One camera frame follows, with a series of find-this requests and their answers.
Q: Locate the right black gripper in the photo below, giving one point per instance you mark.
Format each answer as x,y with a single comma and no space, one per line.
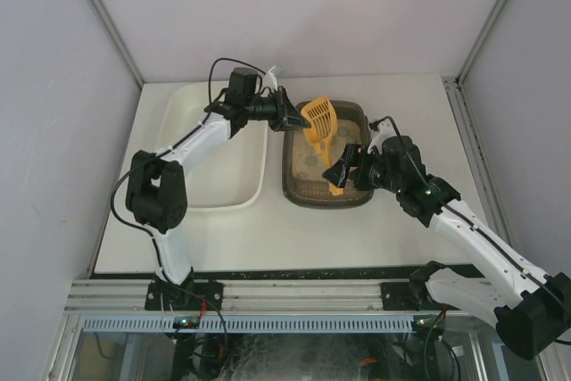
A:
351,167

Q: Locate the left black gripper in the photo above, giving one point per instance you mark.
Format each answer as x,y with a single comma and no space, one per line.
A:
280,110

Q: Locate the yellow litter scoop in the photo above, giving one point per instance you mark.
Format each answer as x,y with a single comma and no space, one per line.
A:
321,115

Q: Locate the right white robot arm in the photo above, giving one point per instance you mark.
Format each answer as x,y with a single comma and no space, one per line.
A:
528,307

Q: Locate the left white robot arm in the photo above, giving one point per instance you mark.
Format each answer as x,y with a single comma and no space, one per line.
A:
156,193

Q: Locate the grey litter clump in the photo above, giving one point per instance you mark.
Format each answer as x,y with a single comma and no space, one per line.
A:
311,160
343,132

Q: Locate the white plastic tray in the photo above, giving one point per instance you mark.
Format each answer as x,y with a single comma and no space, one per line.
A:
231,175

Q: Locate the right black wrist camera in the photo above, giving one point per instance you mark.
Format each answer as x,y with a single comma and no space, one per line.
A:
381,130

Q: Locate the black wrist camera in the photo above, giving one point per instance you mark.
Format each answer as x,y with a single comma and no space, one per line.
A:
381,130
242,84

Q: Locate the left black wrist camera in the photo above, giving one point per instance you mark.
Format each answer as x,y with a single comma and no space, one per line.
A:
242,84

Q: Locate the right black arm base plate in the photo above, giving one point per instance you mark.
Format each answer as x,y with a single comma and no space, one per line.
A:
403,295

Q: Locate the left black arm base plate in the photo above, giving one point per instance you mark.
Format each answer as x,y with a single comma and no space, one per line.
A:
192,296

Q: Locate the aluminium front rail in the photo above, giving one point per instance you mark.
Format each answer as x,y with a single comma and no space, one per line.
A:
240,297

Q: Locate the grey slotted cable duct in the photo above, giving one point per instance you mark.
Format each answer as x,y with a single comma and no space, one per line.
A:
288,324

